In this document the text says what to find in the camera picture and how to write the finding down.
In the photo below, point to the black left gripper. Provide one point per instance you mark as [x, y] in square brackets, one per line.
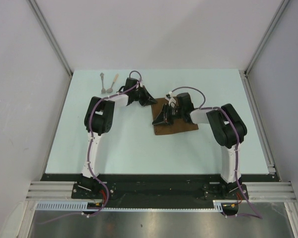
[147, 99]

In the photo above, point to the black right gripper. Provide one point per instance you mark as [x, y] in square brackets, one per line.
[164, 117]

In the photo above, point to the brown cloth napkin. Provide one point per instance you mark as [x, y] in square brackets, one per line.
[178, 126]

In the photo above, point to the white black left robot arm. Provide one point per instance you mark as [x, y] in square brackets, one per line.
[98, 121]

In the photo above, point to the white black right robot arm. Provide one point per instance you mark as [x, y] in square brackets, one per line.
[227, 127]

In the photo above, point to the metal fork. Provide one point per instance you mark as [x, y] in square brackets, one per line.
[103, 90]

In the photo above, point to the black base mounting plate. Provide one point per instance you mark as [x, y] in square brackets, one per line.
[163, 192]

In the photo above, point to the spoon with wooden handle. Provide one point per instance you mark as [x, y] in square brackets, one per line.
[110, 89]

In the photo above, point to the aluminium corner post right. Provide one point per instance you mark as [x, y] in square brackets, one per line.
[282, 8]

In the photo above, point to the aluminium corner post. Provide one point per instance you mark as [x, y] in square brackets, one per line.
[39, 15]
[282, 8]

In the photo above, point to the aluminium front rail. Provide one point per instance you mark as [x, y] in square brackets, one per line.
[257, 191]

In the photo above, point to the aluminium corner post left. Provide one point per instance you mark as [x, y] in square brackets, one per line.
[39, 15]

